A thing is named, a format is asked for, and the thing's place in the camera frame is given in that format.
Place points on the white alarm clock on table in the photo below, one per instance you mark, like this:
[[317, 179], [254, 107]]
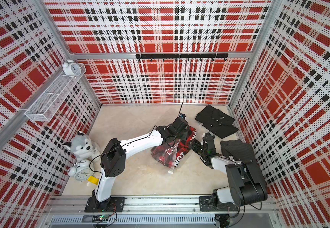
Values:
[[81, 171]]

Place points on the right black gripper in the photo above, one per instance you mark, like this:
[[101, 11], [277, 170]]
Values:
[[194, 145]]

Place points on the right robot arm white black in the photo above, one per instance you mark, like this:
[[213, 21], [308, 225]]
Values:
[[246, 183]]

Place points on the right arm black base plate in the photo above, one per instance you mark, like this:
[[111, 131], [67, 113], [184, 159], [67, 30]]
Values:
[[206, 203]]

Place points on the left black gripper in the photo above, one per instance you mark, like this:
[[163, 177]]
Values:
[[186, 133]]

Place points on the grey white husky plush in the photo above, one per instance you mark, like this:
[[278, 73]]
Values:
[[82, 147]]

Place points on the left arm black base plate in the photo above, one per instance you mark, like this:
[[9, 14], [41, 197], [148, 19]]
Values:
[[112, 204]]

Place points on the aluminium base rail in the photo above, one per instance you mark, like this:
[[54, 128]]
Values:
[[153, 210]]

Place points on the black wall hook rail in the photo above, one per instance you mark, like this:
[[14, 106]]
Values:
[[183, 56]]

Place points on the clear plastic vacuum bag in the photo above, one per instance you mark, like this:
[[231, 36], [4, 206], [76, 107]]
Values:
[[176, 147]]

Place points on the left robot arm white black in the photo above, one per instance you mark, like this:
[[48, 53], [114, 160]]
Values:
[[113, 158]]

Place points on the yellow small block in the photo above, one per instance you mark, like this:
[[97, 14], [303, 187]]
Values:
[[93, 180]]

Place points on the red black plaid shirt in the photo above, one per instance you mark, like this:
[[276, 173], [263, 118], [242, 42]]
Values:
[[171, 153]]

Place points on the white wire mesh shelf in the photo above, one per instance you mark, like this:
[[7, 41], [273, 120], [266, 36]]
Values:
[[47, 104]]

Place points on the white alarm clock on shelf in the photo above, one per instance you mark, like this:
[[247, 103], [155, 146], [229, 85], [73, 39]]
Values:
[[71, 68]]

